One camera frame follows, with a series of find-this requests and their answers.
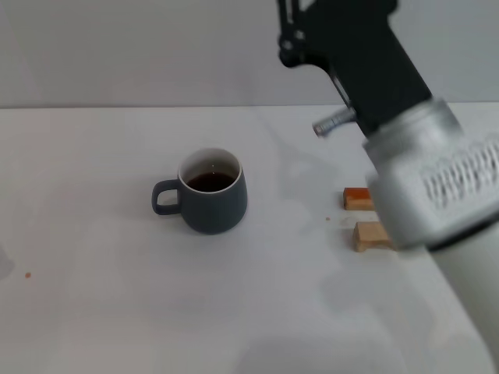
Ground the dark brown coffee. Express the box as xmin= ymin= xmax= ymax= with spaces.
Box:
xmin=186 ymin=172 xmax=237 ymax=194

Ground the orange stained wooden block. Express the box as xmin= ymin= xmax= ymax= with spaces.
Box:
xmin=342 ymin=187 xmax=376 ymax=212

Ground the dark grey ceramic cup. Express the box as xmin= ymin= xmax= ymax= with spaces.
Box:
xmin=150 ymin=146 xmax=249 ymax=235

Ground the plain notched wooden block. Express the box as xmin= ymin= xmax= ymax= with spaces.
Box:
xmin=352 ymin=221 xmax=393 ymax=253

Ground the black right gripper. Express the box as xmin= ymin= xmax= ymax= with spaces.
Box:
xmin=276 ymin=0 xmax=433 ymax=133

